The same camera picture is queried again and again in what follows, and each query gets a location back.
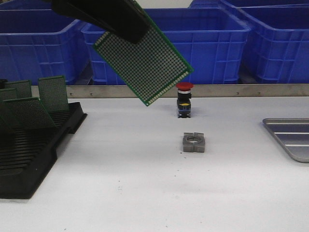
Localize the left blue plastic crate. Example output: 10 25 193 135
0 10 89 85

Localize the centre blue plastic crate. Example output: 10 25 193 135
82 8 250 87

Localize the far right blue crate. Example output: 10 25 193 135
220 0 309 8

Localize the far centre blue crate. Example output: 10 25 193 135
189 0 224 9

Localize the black slotted board rack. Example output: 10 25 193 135
0 102 87 199

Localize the metal table edge rail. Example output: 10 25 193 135
67 84 309 99

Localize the red emergency stop button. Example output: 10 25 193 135
176 82 194 118

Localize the silver metal tray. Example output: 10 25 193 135
263 118 309 163

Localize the rear right green board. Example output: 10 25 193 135
38 75 69 113

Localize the left edge green board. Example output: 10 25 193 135
0 88 18 101

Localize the far left blue crate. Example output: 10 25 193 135
0 0 52 10

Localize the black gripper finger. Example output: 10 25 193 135
51 0 150 44

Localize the grey square metal block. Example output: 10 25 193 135
183 132 206 153

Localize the rear left green board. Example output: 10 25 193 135
5 80 32 99

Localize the right blue plastic crate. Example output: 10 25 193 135
238 6 309 84

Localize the blue plastic crate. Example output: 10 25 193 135
0 10 89 85
82 8 250 87
238 6 309 84

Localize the green perforated board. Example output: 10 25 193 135
4 97 56 130
93 1 193 106

